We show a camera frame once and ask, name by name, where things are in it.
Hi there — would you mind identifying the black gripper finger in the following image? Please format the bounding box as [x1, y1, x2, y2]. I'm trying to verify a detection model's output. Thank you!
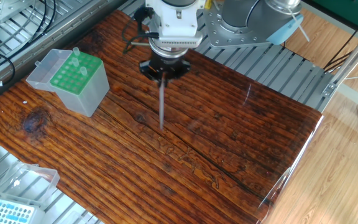
[165, 60, 192, 80]
[139, 60, 164, 88]

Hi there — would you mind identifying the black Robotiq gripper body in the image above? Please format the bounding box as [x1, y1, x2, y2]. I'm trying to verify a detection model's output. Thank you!
[150, 51, 186, 71]

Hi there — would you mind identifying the clear large pipette tip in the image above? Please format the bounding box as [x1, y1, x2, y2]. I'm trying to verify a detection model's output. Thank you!
[158, 72, 167, 131]

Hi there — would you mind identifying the green-topped large tip holder box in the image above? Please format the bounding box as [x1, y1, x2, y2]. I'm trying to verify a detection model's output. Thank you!
[25, 48, 111, 118]

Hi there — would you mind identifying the small pipette tip box, clear lid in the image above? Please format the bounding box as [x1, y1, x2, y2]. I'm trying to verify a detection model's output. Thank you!
[0, 161, 61, 224]

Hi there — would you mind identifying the brown wooden board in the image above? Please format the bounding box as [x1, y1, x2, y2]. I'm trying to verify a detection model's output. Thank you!
[0, 9, 323, 224]

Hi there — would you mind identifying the silver perforated metal plate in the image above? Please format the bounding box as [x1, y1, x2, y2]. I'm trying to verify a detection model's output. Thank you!
[0, 0, 35, 24]

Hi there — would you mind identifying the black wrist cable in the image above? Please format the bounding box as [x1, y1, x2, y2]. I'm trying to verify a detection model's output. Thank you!
[121, 6, 161, 55]

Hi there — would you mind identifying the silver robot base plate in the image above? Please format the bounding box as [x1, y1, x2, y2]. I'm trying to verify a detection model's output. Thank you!
[202, 7, 276, 49]

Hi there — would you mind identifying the black cable pair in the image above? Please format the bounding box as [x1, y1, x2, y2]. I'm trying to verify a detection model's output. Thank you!
[26, 0, 57, 44]

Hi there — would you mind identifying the white cable tie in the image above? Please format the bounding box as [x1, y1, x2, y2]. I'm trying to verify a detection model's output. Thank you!
[287, 9, 311, 43]

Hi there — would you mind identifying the thin black cable bundle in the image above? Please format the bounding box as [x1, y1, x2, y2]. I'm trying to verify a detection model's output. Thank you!
[323, 6, 358, 72]

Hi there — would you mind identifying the aluminium frame post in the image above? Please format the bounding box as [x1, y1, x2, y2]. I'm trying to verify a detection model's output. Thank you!
[321, 18, 358, 98]

